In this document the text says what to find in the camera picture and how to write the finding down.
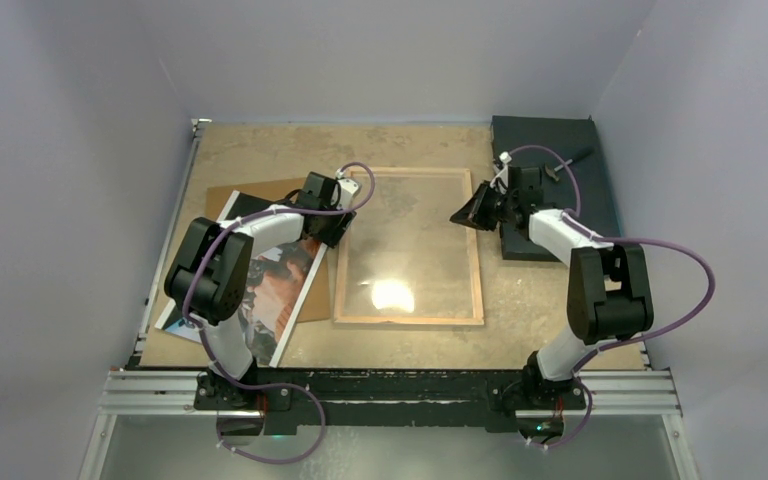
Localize black foam block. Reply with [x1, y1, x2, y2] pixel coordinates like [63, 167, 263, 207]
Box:
[491, 115, 621, 237]

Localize small hammer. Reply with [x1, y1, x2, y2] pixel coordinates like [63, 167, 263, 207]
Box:
[543, 146, 595, 183]

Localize brown cardboard backing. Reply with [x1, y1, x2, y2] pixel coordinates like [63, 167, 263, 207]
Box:
[205, 177, 332, 323]

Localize aluminium rail frame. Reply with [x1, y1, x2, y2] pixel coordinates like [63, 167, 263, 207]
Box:
[81, 121, 698, 479]

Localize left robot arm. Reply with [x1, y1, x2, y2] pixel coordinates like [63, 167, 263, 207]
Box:
[163, 171, 362, 409]

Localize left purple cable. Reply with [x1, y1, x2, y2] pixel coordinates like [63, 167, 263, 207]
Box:
[181, 161, 377, 464]

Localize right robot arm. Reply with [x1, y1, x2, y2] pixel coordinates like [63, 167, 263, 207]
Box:
[450, 167, 654, 407]

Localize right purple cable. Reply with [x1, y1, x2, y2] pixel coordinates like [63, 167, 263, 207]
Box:
[507, 144, 718, 453]

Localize white wooden picture frame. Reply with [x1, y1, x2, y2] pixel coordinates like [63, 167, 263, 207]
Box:
[333, 166, 486, 328]

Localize purple cable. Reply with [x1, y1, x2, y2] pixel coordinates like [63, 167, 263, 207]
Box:
[181, 161, 377, 464]
[507, 144, 718, 453]

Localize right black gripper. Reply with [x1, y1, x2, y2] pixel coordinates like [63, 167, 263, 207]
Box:
[449, 180, 517, 233]

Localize printed photo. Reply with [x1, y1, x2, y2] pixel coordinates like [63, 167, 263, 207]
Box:
[141, 191, 327, 367]

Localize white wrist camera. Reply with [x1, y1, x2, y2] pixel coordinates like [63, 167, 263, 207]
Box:
[332, 170, 362, 210]
[490, 151, 512, 194]

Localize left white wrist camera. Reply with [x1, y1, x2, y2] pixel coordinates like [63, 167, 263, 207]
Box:
[332, 170, 362, 210]

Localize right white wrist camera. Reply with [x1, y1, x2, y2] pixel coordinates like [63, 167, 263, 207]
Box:
[490, 151, 512, 194]

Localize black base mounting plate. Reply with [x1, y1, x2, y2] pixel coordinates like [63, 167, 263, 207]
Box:
[194, 367, 587, 435]

